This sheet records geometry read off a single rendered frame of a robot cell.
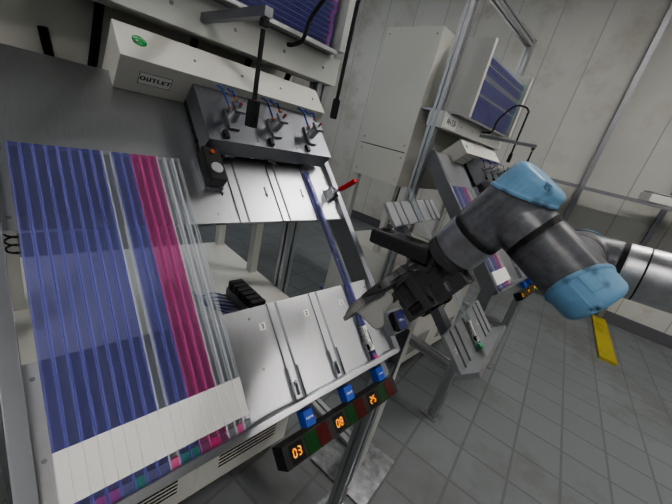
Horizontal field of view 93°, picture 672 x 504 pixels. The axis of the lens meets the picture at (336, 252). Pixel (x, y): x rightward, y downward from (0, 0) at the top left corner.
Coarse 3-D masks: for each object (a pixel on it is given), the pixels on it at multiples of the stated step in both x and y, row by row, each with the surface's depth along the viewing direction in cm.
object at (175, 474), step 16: (384, 352) 80; (368, 368) 72; (336, 384) 64; (304, 400) 59; (272, 416) 54; (256, 432) 51; (224, 448) 47; (192, 464) 44; (160, 480) 41; (128, 496) 39; (144, 496) 40
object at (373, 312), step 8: (384, 296) 53; (392, 296) 53; (352, 304) 54; (360, 304) 53; (368, 304) 53; (376, 304) 53; (384, 304) 52; (352, 312) 54; (360, 312) 53; (368, 312) 53; (376, 312) 52; (344, 320) 55; (368, 320) 53; (376, 320) 52; (384, 320) 52; (376, 328) 52
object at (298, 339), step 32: (352, 288) 81; (224, 320) 57; (256, 320) 61; (288, 320) 66; (320, 320) 71; (352, 320) 77; (256, 352) 59; (288, 352) 63; (320, 352) 68; (352, 352) 73; (32, 384) 39; (256, 384) 56; (288, 384) 60; (320, 384) 65; (32, 416) 38; (256, 416) 54; (32, 448) 37
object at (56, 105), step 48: (0, 48) 51; (0, 96) 48; (48, 96) 53; (96, 96) 58; (144, 96) 64; (0, 144) 46; (48, 144) 50; (96, 144) 55; (144, 144) 60; (192, 144) 67; (0, 192) 44; (192, 192) 63; (240, 192) 70; (288, 192) 80
